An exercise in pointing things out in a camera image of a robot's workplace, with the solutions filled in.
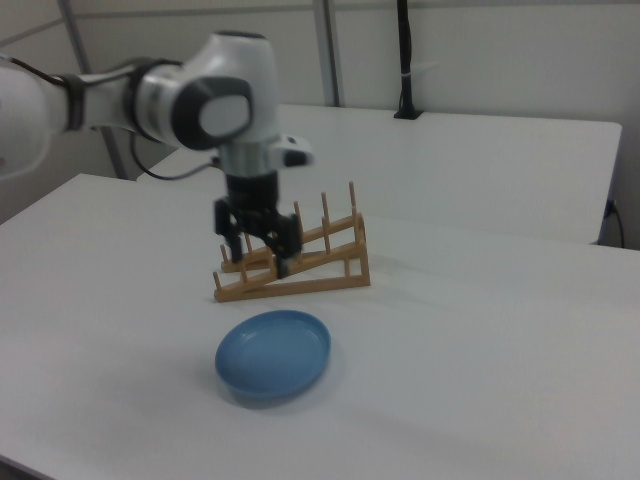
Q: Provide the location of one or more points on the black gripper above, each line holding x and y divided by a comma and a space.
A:
252, 200

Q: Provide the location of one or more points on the blue round plate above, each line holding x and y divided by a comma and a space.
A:
272, 357

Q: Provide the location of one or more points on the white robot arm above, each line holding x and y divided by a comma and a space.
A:
215, 100

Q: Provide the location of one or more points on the wooden peg plate rack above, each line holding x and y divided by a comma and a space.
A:
325, 286

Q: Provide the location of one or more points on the black clamp-mounted pole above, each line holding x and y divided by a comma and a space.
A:
406, 50

